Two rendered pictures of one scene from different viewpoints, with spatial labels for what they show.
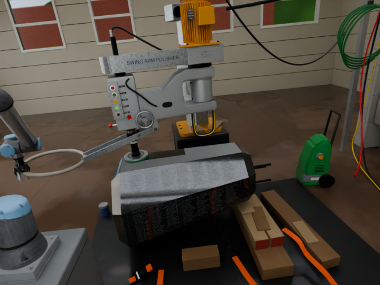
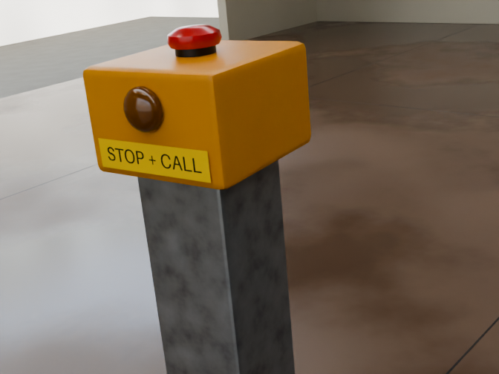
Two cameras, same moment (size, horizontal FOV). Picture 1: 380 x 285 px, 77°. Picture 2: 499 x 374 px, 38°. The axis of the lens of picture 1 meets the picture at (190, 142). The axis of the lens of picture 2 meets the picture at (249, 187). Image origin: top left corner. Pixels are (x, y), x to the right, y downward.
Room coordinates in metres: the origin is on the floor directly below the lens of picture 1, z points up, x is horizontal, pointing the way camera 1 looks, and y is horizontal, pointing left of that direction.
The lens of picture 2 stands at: (0.61, 1.41, 1.16)
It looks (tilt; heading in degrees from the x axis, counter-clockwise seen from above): 20 degrees down; 43
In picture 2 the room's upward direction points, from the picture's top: 5 degrees counter-clockwise
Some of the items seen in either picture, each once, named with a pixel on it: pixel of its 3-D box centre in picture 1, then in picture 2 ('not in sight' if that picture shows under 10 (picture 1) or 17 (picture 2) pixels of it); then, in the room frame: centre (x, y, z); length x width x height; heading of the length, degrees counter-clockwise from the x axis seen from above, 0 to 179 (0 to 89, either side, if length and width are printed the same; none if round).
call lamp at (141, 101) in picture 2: not in sight; (142, 109); (0.91, 1.79, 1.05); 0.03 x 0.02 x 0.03; 97
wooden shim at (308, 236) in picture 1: (304, 231); not in sight; (1.58, -0.91, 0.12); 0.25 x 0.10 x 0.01; 4
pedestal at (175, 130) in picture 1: (200, 155); not in sight; (2.77, -0.12, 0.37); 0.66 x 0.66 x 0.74; 7
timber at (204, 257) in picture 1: (201, 257); not in sight; (1.45, 0.01, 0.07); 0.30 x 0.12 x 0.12; 92
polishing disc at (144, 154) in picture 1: (135, 155); not in sight; (1.96, 0.49, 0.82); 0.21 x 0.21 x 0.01
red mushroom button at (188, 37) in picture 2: not in sight; (194, 39); (0.97, 1.79, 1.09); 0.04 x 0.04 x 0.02
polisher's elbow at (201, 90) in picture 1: (201, 89); not in sight; (2.12, -0.15, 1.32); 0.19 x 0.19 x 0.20
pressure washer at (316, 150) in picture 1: (316, 148); not in sight; (2.50, -1.47, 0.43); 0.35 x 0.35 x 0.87; 82
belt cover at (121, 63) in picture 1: (162, 60); not in sight; (2.05, 0.15, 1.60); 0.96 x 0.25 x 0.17; 104
